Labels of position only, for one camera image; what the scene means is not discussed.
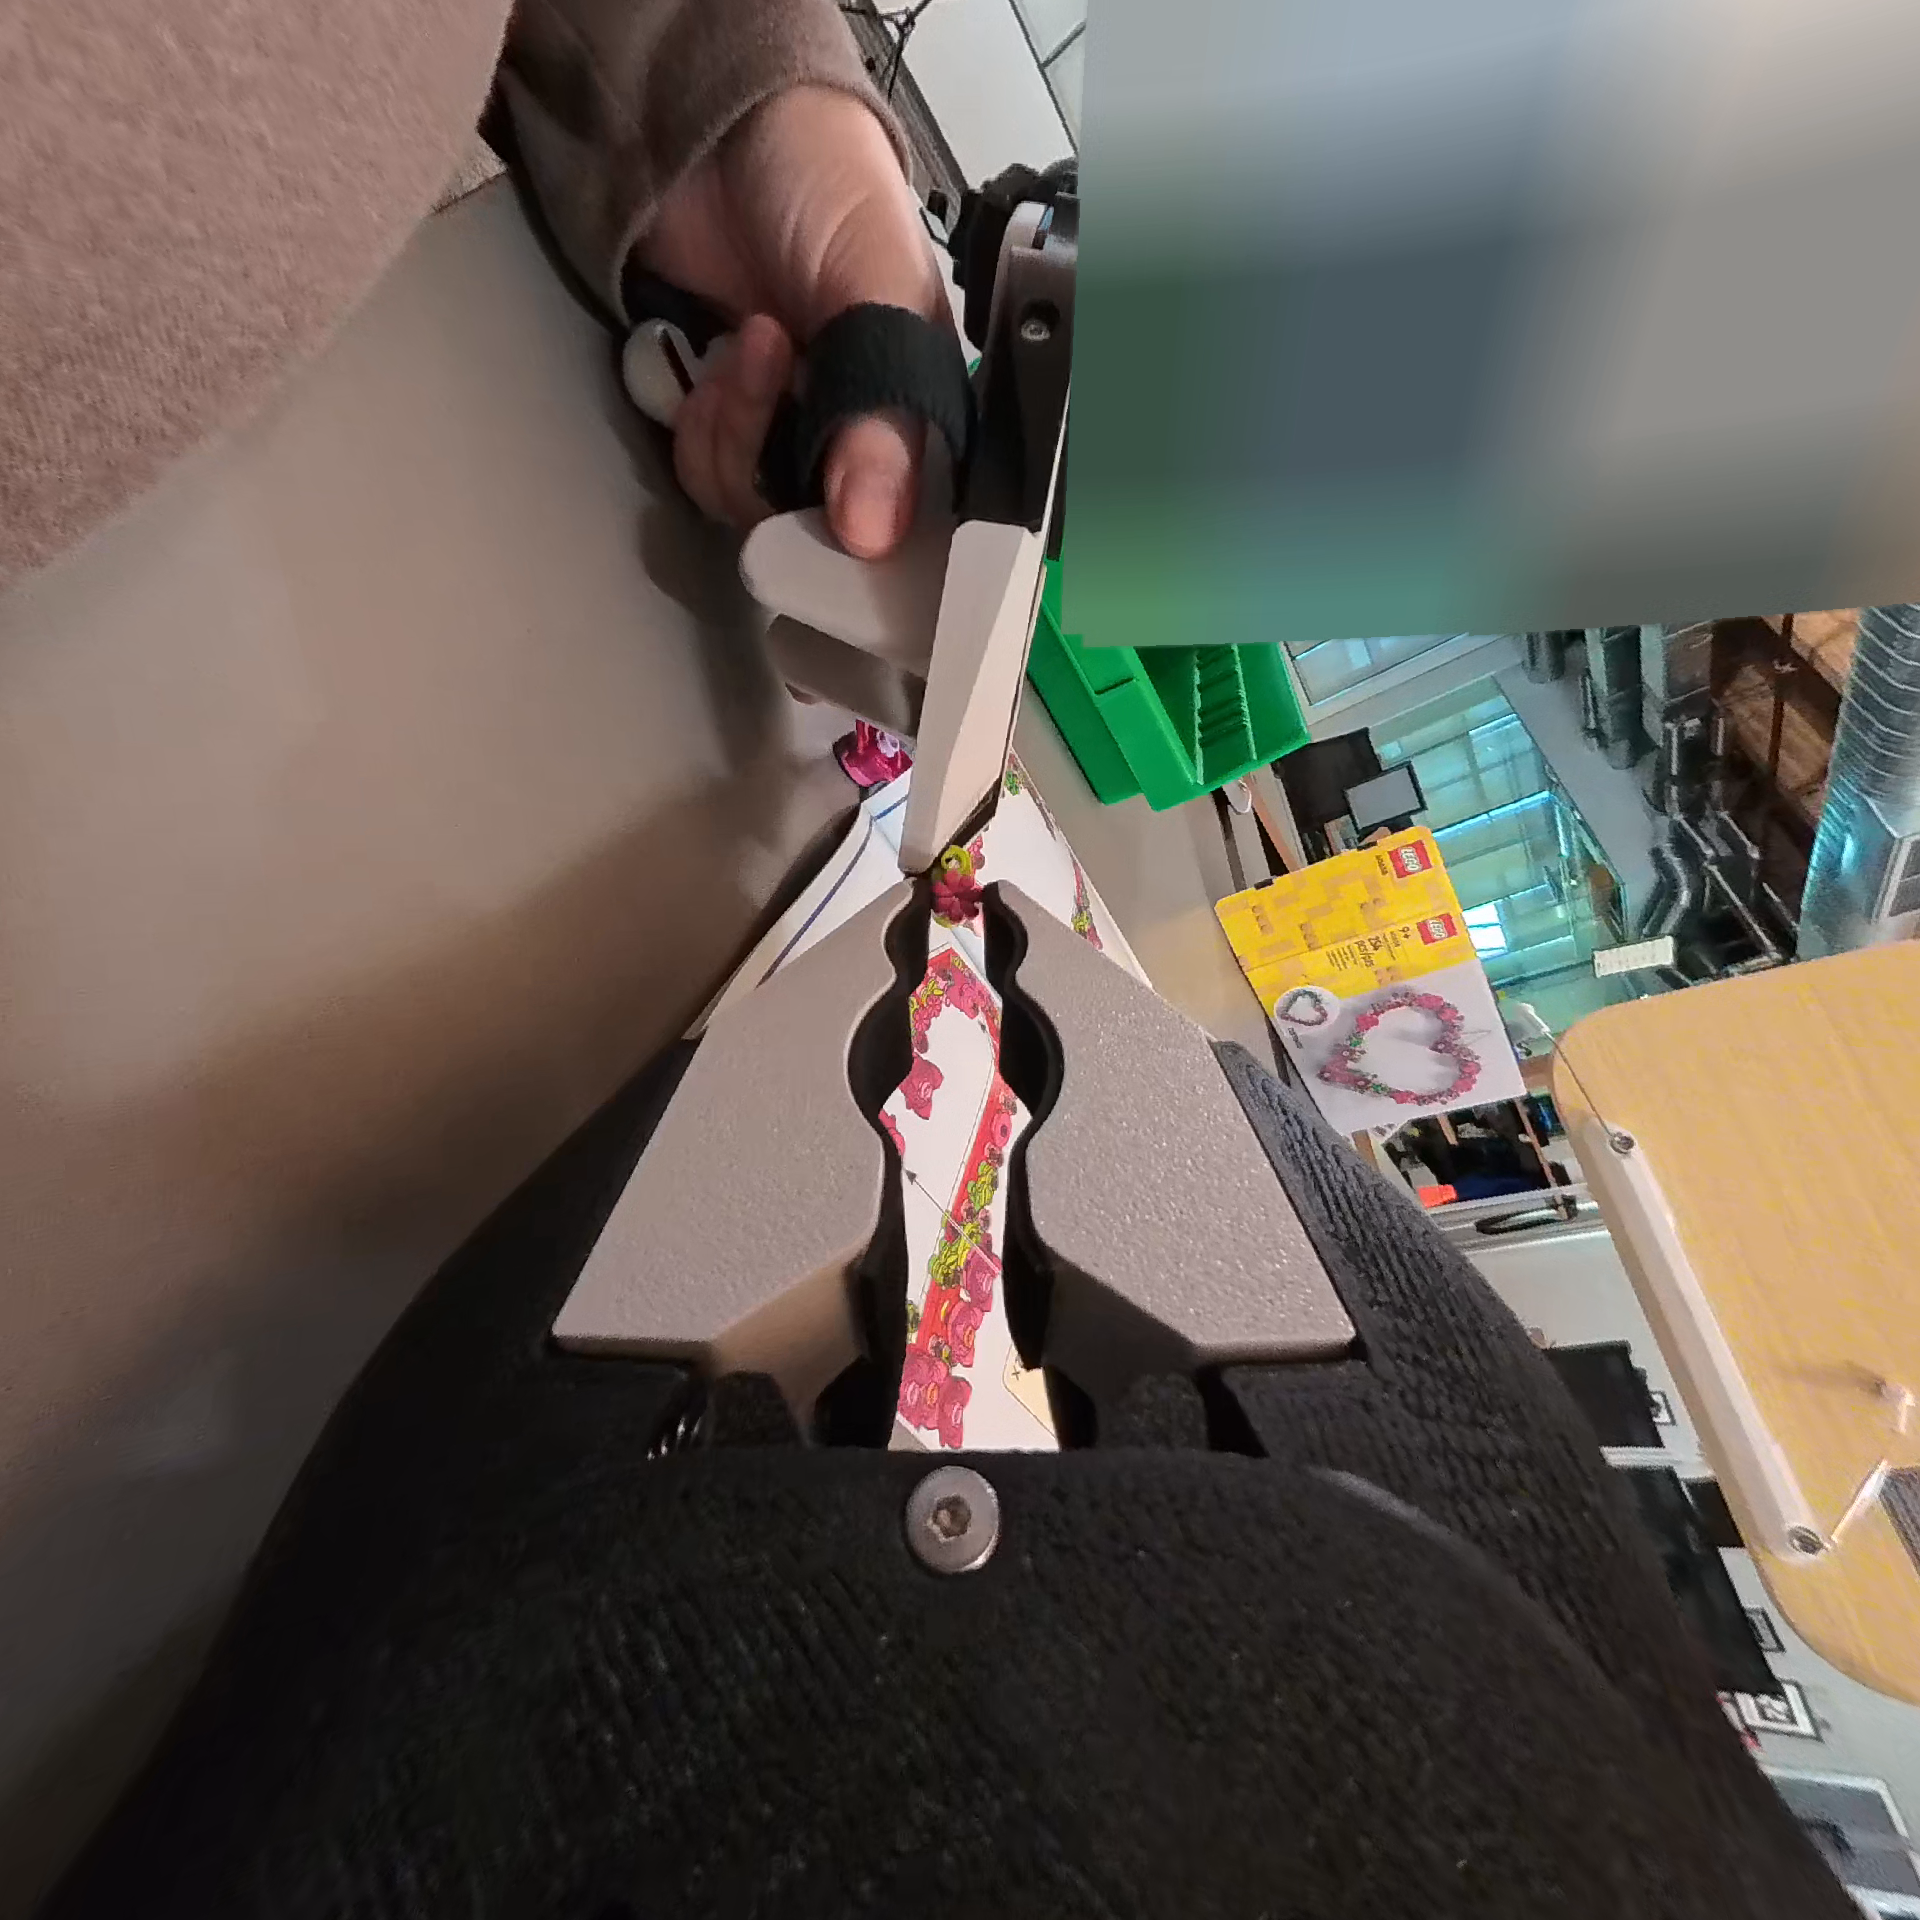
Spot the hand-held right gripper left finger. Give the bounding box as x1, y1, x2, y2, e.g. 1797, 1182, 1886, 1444
554, 877, 931, 1444

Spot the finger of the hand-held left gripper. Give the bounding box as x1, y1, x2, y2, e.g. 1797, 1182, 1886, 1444
897, 518, 1052, 876

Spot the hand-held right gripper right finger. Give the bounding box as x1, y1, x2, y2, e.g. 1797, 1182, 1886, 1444
983, 885, 1356, 1442

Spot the person's left forearm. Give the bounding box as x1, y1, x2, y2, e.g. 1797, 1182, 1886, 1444
478, 0, 921, 327

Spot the lego instruction booklet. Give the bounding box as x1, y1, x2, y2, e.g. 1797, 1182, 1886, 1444
703, 751, 1148, 1454

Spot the yellow lego box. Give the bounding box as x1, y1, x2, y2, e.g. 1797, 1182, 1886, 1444
1210, 823, 1530, 1137

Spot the person's left hand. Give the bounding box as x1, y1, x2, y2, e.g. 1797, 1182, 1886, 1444
645, 88, 962, 564

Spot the green plastic bin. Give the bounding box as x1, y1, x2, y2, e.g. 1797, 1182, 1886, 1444
1033, 568, 1310, 814

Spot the wooden book stand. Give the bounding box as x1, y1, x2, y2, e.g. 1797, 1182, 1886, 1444
1549, 938, 1920, 1707

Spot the person's taupe sweater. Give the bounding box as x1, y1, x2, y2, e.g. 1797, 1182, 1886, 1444
0, 0, 519, 589

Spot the silver ventilation duct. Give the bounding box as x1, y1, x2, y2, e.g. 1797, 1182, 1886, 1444
1797, 605, 1920, 962

